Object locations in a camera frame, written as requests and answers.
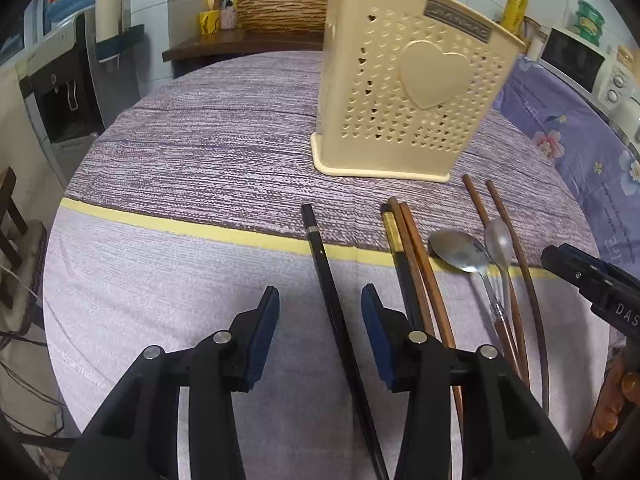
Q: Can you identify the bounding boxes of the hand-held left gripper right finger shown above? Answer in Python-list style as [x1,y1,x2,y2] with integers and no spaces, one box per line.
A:
[361,283,583,480]

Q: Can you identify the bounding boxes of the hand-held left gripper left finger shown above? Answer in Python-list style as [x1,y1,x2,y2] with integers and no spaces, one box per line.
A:
[60,285,281,480]

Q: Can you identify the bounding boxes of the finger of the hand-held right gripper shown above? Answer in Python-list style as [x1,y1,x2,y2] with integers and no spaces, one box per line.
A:
[540,242,640,307]

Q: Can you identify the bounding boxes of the brown wooden chopstick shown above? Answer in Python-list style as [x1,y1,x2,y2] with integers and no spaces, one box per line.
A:
[387,197,436,336]
[485,179,552,416]
[461,174,531,388]
[399,202,466,461]

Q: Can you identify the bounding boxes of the black chopstick with gold band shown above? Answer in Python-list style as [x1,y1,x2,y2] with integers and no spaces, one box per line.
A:
[380,204,426,333]

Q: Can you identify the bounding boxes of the slim metal spoon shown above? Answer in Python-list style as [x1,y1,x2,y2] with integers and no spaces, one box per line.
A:
[484,219,528,376]

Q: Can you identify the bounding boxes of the long black chopstick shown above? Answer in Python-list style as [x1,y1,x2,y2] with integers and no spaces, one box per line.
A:
[301,204,390,480]

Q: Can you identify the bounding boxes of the metal spoon with wooden handle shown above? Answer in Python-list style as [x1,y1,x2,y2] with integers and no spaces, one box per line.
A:
[428,230,523,378]

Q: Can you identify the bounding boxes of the cream perforated utensil holder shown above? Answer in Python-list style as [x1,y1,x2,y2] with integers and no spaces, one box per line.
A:
[310,0,528,182]

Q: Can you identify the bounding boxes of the glossy wooden chair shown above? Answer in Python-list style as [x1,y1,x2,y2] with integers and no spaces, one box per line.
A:
[575,350,640,471]

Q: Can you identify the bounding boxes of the purple floral cloth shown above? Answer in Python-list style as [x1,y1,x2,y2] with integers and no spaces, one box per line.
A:
[492,52,640,281]

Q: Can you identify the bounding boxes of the striped purple tablecloth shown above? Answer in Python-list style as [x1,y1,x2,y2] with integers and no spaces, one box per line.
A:
[42,50,613,480]

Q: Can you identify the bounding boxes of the white microwave oven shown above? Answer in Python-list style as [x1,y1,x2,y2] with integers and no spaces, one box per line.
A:
[539,26,638,111]

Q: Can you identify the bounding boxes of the small wooden rack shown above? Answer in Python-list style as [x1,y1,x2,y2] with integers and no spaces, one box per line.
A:
[520,15,551,61]

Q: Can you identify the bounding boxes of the stack of green bowls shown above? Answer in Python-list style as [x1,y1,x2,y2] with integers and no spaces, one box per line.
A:
[572,0,606,46]

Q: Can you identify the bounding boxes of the yellow wrap roll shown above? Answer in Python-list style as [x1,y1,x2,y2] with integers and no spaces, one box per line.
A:
[500,0,530,36]

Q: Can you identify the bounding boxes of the dark wooden chair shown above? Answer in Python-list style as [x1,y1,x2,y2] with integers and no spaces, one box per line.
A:
[0,167,48,311]

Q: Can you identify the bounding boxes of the dark wooden washstand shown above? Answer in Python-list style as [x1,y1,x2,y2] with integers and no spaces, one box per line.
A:
[162,27,326,78]

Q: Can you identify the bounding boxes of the white water dispenser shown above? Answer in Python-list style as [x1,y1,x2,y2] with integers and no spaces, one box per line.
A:
[19,11,132,181]

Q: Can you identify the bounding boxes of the yellow cup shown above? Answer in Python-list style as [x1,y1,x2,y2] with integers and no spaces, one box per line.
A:
[199,9,223,37]

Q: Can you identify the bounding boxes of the woven pattern wash basin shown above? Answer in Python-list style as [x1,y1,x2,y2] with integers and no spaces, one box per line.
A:
[235,0,331,36]

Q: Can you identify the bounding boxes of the dark blue cup holder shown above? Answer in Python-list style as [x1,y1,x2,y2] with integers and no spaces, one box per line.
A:
[95,24,146,63]

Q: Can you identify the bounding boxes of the black cables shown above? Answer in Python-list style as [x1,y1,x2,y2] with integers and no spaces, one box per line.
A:
[0,260,76,453]

